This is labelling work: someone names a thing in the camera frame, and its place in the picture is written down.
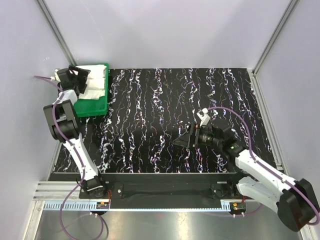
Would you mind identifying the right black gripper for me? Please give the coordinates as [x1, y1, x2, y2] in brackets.
[173, 122, 222, 149]

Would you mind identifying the large white towel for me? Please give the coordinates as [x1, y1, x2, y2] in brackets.
[77, 64, 107, 80]

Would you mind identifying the small white towel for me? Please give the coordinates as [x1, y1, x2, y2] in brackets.
[79, 78, 106, 100]

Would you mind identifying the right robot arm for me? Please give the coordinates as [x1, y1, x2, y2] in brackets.
[173, 123, 320, 232]

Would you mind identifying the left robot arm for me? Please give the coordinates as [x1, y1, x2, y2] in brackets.
[36, 65, 108, 199]

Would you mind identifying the green plastic tray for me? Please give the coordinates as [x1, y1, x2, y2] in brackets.
[74, 63, 110, 118]

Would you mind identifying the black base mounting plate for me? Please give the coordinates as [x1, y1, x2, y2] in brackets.
[79, 172, 257, 210]

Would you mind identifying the right connector board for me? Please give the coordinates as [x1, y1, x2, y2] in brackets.
[231, 201, 246, 211]

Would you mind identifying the connector board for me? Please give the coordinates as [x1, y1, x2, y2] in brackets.
[231, 201, 246, 211]
[96, 201, 110, 209]

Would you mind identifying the left connector board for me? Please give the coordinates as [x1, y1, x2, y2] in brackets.
[96, 201, 110, 209]

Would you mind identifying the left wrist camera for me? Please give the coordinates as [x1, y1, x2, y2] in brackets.
[50, 69, 61, 82]

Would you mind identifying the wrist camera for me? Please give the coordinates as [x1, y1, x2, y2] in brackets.
[50, 69, 61, 82]
[196, 108, 210, 127]

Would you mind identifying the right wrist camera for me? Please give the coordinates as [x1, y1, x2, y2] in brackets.
[196, 108, 210, 127]

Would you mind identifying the aluminium frame rail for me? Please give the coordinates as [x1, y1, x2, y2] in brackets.
[32, 180, 306, 201]

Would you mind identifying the grey slotted cable duct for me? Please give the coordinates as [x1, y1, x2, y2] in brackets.
[44, 200, 231, 212]

